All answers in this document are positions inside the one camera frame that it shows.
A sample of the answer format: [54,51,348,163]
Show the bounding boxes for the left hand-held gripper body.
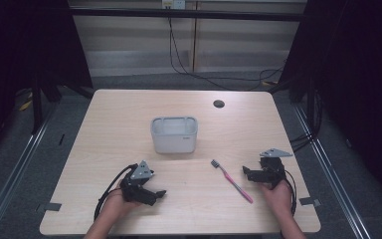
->
[119,159,159,207]

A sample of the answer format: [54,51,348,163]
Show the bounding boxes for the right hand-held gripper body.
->
[258,147,293,191]

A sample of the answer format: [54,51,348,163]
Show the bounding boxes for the pink toothbrush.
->
[210,158,255,205]

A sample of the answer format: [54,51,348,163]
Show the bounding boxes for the white plastic container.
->
[149,115,199,155]

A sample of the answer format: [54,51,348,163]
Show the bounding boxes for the person's left hand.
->
[103,187,141,218]

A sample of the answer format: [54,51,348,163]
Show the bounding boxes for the person's right hand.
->
[259,178,294,218]

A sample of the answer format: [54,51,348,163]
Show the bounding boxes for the grey tape piece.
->
[298,196,322,207]
[35,201,63,214]

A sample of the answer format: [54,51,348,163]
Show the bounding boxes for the black curtain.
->
[268,0,382,215]
[0,0,95,167]

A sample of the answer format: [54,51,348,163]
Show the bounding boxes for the yellow floor object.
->
[17,90,35,113]

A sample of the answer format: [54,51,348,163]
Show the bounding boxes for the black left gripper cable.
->
[93,162,139,222]

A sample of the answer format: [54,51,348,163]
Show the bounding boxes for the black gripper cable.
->
[284,168,298,217]
[93,162,139,222]

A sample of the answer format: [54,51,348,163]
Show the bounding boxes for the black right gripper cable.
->
[284,168,298,217]

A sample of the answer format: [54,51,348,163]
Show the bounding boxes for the bundle of black cables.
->
[288,88,324,154]

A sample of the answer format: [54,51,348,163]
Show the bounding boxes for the metal floor rail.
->
[290,101,377,239]
[0,106,59,239]

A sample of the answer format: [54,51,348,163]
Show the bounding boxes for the long black floor cable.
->
[167,16,287,93]

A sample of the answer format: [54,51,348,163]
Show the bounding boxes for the black horizontal frame bar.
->
[69,7,308,23]

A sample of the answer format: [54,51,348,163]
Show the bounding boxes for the white wall socket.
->
[161,0,187,11]

